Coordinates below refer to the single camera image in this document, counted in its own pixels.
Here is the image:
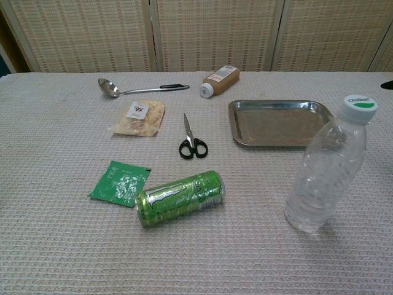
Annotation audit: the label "transparent plastic water bottle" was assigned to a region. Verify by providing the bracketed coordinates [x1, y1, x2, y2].
[284, 94, 379, 235]

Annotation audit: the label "square stainless steel tray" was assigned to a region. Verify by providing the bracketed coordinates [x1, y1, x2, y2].
[228, 99, 335, 151]

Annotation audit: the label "brown bottle with white cap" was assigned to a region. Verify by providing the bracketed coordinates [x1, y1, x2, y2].
[200, 65, 241, 99]

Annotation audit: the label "woven bamboo screen panel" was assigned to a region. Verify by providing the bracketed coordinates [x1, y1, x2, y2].
[0, 0, 158, 74]
[271, 0, 393, 73]
[152, 0, 285, 73]

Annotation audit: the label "green energy drink can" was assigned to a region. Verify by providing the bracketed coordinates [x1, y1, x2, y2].
[134, 170, 227, 229]

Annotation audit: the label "clear snack packet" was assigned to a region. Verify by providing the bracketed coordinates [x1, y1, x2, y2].
[109, 99, 166, 138]

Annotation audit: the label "green tea sachet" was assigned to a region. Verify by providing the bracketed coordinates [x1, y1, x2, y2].
[88, 160, 152, 208]

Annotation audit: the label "beige waffle-weave tablecloth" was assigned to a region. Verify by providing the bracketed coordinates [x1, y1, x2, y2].
[0, 71, 393, 295]

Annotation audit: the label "black-handled scissors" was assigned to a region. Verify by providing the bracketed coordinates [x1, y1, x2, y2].
[179, 112, 208, 160]

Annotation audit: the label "steel ladle with black handle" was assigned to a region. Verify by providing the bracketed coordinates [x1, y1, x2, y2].
[98, 77, 190, 98]

